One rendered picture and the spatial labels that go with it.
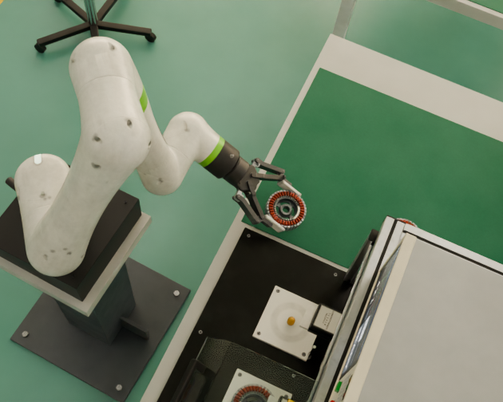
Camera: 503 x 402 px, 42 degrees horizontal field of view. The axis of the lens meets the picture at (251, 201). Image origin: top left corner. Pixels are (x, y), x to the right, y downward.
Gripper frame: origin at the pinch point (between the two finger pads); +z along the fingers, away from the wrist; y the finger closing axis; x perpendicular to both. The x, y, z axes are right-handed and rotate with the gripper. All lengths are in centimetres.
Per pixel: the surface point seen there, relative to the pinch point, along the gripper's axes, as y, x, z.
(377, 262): 18.2, 38.8, 6.5
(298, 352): 34.3, 6.5, 17.6
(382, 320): 38, 57, -2
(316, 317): 28.6, 18.6, 10.7
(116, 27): -88, -120, -57
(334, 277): 10.7, 6.2, 19.1
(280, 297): 22.6, 1.6, 9.1
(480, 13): -105, 10, 31
